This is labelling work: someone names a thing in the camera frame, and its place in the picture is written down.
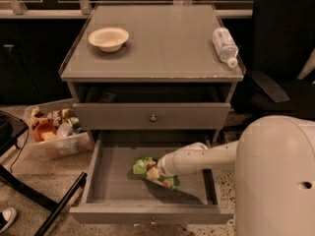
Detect grey drawer cabinet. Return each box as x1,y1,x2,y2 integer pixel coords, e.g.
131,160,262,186
58,3,246,143

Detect black table frame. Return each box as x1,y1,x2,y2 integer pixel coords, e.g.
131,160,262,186
0,110,89,236

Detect green rice chip bag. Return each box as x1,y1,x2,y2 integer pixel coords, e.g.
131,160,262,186
132,155,179,190

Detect closed grey upper drawer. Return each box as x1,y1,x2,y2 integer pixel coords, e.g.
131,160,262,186
73,103,230,130

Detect white paper bowl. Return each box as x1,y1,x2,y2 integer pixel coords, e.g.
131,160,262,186
88,28,129,52

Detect clear plastic storage bin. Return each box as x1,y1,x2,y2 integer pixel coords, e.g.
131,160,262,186
24,98,94,161

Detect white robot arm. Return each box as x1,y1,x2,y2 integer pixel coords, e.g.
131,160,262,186
147,115,315,236

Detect white sneaker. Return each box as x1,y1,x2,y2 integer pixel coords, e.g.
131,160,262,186
0,207,17,233

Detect snack package in bin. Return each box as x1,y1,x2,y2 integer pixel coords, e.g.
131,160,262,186
30,107,73,129

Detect clear plastic water bottle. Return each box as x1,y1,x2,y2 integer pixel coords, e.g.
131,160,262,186
212,28,238,68

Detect round metal lower knob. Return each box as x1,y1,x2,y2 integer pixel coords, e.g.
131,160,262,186
150,217,158,226

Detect black office chair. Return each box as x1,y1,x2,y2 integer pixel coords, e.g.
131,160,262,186
226,0,315,131

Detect open grey middle drawer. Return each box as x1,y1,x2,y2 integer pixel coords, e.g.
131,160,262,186
70,131,234,224

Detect orange bowl in bin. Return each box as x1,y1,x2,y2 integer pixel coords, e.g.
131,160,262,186
33,122,57,142

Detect round metal knob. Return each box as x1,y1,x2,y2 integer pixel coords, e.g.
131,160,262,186
150,217,158,226
150,114,158,122

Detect round metal upper knob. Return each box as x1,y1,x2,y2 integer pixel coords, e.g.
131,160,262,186
150,114,158,122

